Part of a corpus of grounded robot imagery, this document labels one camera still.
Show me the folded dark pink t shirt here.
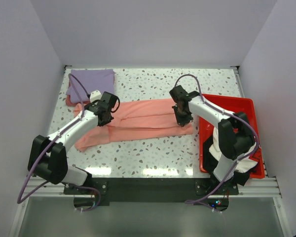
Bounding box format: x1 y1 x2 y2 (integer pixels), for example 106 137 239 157
65 83 77 107

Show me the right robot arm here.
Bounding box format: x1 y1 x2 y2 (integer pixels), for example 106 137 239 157
170 85 259 194

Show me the red plastic bin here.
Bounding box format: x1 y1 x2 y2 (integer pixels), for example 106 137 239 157
199 94 265 179

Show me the folded purple t shirt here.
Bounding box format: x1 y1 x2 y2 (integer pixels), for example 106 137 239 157
71 69 115 103

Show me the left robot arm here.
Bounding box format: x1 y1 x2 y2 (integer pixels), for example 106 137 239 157
28 91 120 194

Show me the white t shirt red print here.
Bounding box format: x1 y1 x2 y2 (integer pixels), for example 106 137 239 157
209 127 258 173

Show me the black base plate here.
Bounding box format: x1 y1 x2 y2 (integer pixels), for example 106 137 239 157
64 177 239 207

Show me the aluminium table frame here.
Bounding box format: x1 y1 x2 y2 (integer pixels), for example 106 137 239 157
19 64 283 215

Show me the salmon pink t shirt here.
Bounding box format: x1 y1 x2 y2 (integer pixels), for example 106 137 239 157
74 98 193 152

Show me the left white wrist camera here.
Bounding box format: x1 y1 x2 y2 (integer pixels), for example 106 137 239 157
89 90 102 103

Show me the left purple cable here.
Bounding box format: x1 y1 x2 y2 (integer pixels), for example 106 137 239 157
16 73 91 204

